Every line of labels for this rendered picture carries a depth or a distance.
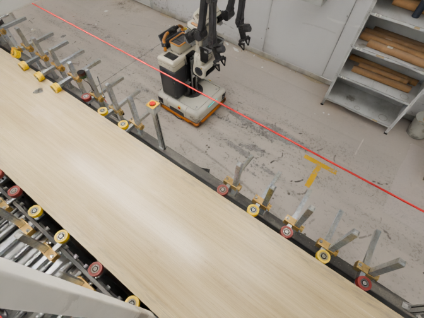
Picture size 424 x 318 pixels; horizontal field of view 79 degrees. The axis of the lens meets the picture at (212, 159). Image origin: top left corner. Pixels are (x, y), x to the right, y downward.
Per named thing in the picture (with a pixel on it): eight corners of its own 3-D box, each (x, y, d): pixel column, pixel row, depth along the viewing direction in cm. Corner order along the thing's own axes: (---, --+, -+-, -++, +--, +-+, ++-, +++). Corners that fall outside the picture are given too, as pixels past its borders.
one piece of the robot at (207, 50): (196, 59, 264) (195, 40, 246) (212, 47, 277) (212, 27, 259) (209, 65, 259) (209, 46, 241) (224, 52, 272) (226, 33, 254)
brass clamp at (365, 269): (355, 260, 166) (359, 259, 162) (376, 274, 162) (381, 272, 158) (352, 269, 163) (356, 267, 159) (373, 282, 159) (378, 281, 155)
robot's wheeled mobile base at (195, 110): (158, 106, 344) (154, 91, 323) (188, 81, 373) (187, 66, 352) (197, 130, 323) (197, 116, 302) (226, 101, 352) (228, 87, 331)
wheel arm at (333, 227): (337, 211, 187) (340, 208, 183) (342, 213, 186) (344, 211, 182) (312, 261, 167) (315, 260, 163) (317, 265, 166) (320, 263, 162)
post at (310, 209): (288, 230, 190) (310, 203, 150) (293, 233, 189) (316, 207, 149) (286, 234, 189) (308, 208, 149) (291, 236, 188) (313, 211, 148)
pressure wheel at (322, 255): (324, 267, 164) (332, 263, 154) (312, 266, 164) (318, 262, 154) (322, 254, 168) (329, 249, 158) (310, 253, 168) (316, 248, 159)
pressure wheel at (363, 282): (363, 283, 159) (373, 280, 149) (360, 296, 155) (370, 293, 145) (351, 276, 161) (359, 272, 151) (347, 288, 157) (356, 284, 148)
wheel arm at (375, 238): (373, 230, 177) (376, 228, 174) (378, 233, 176) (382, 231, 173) (351, 286, 158) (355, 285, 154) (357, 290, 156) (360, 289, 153)
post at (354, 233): (322, 250, 181) (354, 227, 141) (326, 253, 180) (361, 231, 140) (320, 254, 179) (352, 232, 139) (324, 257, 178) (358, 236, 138)
